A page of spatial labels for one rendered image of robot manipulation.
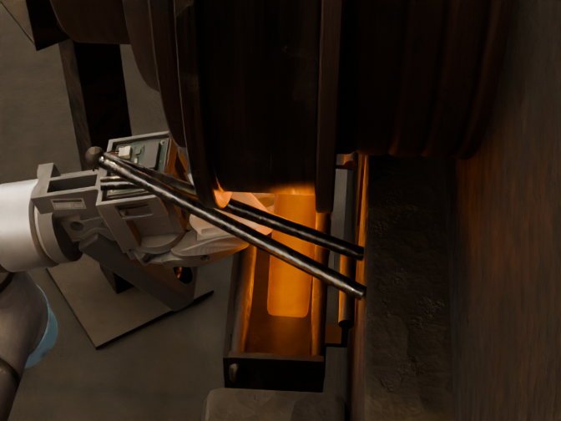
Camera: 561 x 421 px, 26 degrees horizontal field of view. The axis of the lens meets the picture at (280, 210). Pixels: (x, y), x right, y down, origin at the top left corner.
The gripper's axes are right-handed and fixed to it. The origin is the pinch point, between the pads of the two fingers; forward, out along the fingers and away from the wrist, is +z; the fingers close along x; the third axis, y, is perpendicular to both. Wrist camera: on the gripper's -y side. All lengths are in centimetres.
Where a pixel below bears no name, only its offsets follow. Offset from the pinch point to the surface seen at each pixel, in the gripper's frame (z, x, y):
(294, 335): -2.0, -6.0, -9.4
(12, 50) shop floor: -73, 98, -59
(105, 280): -49, 47, -64
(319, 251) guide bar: 0.9, -0.5, -5.5
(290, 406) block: 2.0, -21.3, 4.1
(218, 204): 2.8, -19.6, 23.3
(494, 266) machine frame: 18.0, -27.6, 25.1
